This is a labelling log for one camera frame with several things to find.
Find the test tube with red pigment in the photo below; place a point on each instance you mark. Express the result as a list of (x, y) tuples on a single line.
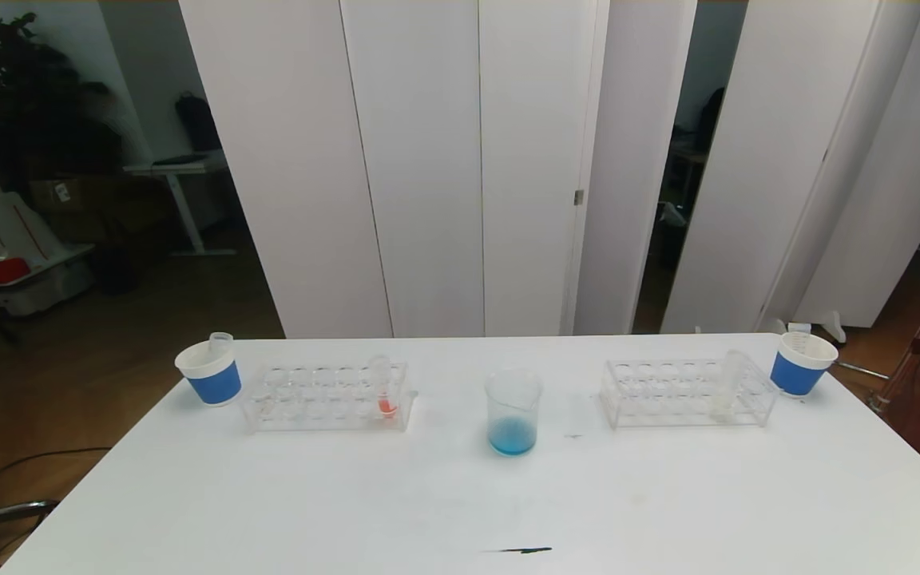
[(797, 328), (386, 405)]

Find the test tube with blue pigment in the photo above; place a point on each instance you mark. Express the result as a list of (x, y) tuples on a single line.
[(220, 342)]

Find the clear glass beaker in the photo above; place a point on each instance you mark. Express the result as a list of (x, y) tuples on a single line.
[(513, 435)]

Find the clear acrylic test tube rack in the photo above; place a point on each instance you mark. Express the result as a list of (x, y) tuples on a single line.
[(676, 395), (332, 401)]

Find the test tube with yellow pigment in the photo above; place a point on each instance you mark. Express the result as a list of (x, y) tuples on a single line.
[(722, 403)]

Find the white partition panel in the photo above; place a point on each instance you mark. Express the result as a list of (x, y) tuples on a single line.
[(420, 160), (284, 160), (763, 160), (891, 200), (628, 160), (536, 160)]

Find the blue and white paper cup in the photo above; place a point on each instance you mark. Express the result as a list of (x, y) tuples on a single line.
[(216, 383), (795, 374)]

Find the white office desk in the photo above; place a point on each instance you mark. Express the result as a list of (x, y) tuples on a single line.
[(180, 168)]

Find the black backpack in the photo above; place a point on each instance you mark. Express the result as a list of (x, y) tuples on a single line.
[(198, 124)]

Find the white partition foot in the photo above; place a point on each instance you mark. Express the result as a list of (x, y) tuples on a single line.
[(774, 326), (831, 326)]

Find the brown cardboard box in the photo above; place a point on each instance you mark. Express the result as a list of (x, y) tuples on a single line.
[(81, 204)]

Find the grey metal floor rod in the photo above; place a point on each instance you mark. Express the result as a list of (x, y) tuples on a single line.
[(859, 369)]

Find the white wheeled machine base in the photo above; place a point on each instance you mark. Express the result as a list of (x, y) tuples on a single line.
[(37, 275)]

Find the dark green potted plant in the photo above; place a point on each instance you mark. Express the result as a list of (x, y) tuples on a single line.
[(29, 104)]

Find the grey metal chair leg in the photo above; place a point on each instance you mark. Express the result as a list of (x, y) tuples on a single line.
[(29, 507)]

